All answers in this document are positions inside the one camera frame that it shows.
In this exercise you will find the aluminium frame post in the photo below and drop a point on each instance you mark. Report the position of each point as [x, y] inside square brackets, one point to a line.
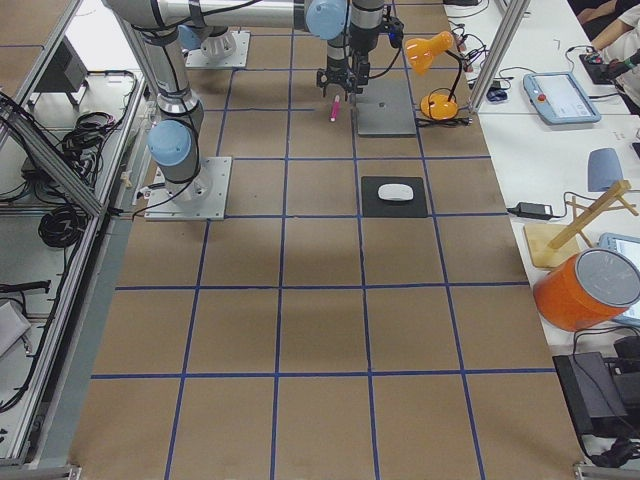
[500, 45]

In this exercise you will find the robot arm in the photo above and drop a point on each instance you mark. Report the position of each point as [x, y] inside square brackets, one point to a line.
[174, 142]
[350, 28]

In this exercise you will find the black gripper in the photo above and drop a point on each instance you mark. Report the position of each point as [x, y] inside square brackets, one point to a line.
[336, 62]

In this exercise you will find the black mousepad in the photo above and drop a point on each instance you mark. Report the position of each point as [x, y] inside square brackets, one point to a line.
[373, 207]

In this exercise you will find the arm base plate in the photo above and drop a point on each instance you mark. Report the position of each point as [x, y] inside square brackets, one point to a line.
[226, 51]
[204, 199]

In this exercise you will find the white computer mouse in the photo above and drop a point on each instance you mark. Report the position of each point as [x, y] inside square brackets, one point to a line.
[395, 192]

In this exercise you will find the silver laptop notebook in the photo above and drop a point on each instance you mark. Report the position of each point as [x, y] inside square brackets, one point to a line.
[384, 110]

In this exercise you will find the orange desk lamp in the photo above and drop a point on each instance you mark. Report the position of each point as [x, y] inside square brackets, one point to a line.
[438, 105]

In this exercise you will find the orange cylindrical container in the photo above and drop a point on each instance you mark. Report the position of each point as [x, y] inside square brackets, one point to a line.
[572, 296]

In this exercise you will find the black power adapter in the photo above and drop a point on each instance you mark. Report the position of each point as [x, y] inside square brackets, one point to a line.
[532, 211]

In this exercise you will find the pink marker pen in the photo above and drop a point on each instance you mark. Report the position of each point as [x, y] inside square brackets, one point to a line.
[335, 108]

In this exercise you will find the wooden stand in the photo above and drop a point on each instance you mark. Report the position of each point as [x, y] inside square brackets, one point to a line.
[550, 245]

